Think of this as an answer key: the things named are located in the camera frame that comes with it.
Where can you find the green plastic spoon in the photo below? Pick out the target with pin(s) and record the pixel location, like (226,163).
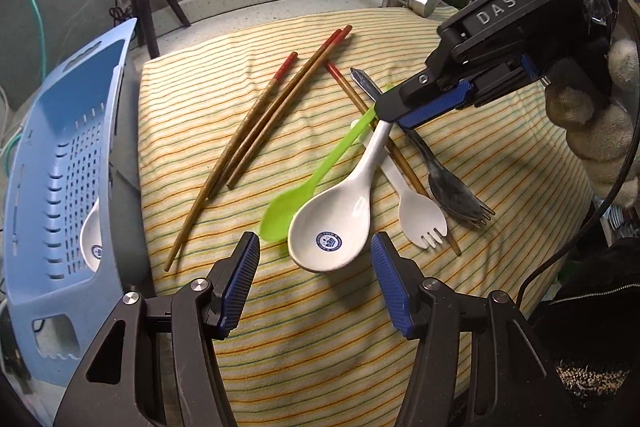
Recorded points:
(285,212)

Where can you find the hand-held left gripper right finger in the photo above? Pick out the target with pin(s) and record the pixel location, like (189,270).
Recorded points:
(392,287)

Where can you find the striped cloth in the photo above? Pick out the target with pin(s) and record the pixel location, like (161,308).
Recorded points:
(310,332)

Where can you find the white plastic spork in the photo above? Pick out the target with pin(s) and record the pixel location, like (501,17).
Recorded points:
(417,212)

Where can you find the metal spoon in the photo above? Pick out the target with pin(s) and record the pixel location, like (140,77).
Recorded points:
(447,189)

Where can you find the white ceramic spoon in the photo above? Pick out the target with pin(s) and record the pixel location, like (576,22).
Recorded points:
(330,227)
(90,237)

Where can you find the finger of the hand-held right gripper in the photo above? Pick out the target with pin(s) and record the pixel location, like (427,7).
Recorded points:
(400,99)
(435,107)

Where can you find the person's right hand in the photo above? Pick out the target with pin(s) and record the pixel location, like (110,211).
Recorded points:
(600,132)

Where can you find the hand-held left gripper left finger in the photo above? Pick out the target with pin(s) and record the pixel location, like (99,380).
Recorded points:
(242,277)

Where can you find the blue plastic basket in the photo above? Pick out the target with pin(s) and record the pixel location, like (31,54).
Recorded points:
(55,167)

